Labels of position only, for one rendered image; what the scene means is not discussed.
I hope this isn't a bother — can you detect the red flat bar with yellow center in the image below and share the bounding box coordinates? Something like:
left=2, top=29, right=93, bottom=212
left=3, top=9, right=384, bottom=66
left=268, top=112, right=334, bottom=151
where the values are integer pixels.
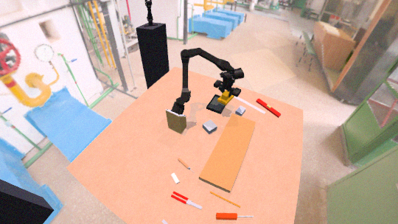
left=256, top=99, right=281, bottom=117

